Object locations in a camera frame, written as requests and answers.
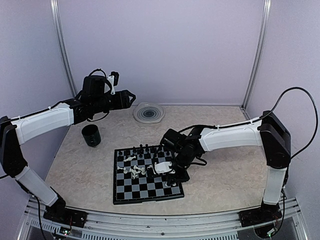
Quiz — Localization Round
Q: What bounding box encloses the left aluminium frame post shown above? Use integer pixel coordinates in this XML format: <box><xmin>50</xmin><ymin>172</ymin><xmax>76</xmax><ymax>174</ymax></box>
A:
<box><xmin>50</xmin><ymin>0</ymin><xmax>78</xmax><ymax>97</ymax></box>

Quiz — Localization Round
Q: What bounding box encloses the black plastic cup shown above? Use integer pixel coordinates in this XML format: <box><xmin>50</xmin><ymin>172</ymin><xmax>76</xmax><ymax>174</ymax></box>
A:
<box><xmin>81</xmin><ymin>124</ymin><xmax>101</xmax><ymax>148</ymax></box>

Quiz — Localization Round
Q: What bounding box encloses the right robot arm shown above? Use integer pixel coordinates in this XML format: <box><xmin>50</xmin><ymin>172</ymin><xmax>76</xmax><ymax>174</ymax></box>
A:
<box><xmin>160</xmin><ymin>110</ymin><xmax>291</xmax><ymax>222</ymax></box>

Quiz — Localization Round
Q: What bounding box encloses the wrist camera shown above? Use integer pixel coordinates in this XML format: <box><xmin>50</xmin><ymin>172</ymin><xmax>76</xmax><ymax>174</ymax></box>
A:
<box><xmin>104</xmin><ymin>71</ymin><xmax>120</xmax><ymax>95</ymax></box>
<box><xmin>153</xmin><ymin>161</ymin><xmax>176</xmax><ymax>175</ymax></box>

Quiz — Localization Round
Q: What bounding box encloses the right aluminium frame post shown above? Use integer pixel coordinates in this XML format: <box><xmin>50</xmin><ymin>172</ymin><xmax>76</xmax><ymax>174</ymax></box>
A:
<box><xmin>241</xmin><ymin>0</ymin><xmax>272</xmax><ymax>112</ymax></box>

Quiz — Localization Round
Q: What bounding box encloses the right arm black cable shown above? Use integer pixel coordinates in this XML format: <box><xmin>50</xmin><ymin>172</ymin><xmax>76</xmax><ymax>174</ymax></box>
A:
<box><xmin>249</xmin><ymin>86</ymin><xmax>316</xmax><ymax>161</ymax></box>

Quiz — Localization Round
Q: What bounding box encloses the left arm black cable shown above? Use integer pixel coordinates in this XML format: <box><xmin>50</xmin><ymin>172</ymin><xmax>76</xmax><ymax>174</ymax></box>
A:
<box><xmin>88</xmin><ymin>68</ymin><xmax>108</xmax><ymax>81</ymax></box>

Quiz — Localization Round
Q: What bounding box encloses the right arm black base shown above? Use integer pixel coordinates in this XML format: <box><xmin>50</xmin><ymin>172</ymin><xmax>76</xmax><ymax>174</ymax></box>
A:
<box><xmin>238</xmin><ymin>202</ymin><xmax>283</xmax><ymax>228</ymax></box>

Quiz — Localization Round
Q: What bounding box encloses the aluminium frame post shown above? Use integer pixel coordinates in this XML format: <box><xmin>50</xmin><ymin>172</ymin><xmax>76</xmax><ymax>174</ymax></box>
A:
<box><xmin>50</xmin><ymin>0</ymin><xmax>78</xmax><ymax>97</ymax></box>
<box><xmin>241</xmin><ymin>0</ymin><xmax>272</xmax><ymax>112</ymax></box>

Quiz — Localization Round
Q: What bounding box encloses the black white chess board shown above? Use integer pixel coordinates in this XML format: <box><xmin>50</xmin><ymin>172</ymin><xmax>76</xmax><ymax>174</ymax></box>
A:
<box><xmin>113</xmin><ymin>145</ymin><xmax>185</xmax><ymax>205</ymax></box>

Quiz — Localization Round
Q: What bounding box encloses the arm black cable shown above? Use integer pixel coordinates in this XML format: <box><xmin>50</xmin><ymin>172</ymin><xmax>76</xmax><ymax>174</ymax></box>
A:
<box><xmin>249</xmin><ymin>86</ymin><xmax>316</xmax><ymax>161</ymax></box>
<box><xmin>88</xmin><ymin>68</ymin><xmax>108</xmax><ymax>81</ymax></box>

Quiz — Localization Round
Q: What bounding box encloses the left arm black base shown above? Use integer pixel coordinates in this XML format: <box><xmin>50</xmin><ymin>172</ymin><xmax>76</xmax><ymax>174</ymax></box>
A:
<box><xmin>43</xmin><ymin>199</ymin><xmax>88</xmax><ymax>228</ymax></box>

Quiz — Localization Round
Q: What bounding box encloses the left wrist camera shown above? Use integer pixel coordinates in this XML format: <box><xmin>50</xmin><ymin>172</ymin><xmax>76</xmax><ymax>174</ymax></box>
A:
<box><xmin>104</xmin><ymin>71</ymin><xmax>120</xmax><ymax>95</ymax></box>

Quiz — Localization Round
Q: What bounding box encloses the front aluminium rail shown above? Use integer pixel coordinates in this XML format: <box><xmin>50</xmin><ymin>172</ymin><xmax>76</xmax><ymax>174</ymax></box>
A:
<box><xmin>15</xmin><ymin>198</ymin><xmax>310</xmax><ymax>240</ymax></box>

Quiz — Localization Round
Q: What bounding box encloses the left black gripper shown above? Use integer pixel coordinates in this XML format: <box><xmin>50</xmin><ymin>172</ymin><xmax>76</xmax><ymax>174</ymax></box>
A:
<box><xmin>92</xmin><ymin>89</ymin><xmax>136</xmax><ymax>114</ymax></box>

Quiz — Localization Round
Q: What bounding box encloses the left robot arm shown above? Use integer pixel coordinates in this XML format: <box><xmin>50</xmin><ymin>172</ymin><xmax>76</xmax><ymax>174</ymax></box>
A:
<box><xmin>0</xmin><ymin>90</ymin><xmax>136</xmax><ymax>223</ymax></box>

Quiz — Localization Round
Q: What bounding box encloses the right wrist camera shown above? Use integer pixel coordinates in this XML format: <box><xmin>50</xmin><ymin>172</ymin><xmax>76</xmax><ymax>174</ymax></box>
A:
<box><xmin>153</xmin><ymin>161</ymin><xmax>176</xmax><ymax>175</ymax></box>

